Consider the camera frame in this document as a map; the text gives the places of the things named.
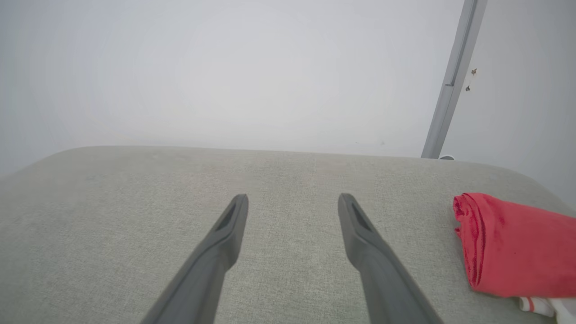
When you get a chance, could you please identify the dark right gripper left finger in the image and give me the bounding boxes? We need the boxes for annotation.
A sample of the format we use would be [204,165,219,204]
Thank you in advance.
[140,193,249,324]

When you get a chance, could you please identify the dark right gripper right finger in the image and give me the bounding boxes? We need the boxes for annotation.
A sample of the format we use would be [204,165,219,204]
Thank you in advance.
[337,193,444,324]

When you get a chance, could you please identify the red basketball jersey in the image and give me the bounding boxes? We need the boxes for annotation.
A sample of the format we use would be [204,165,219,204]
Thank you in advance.
[452,192,576,324]

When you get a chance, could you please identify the grey wall trim pole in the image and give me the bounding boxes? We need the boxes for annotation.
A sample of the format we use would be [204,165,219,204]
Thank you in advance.
[420,0,489,159]

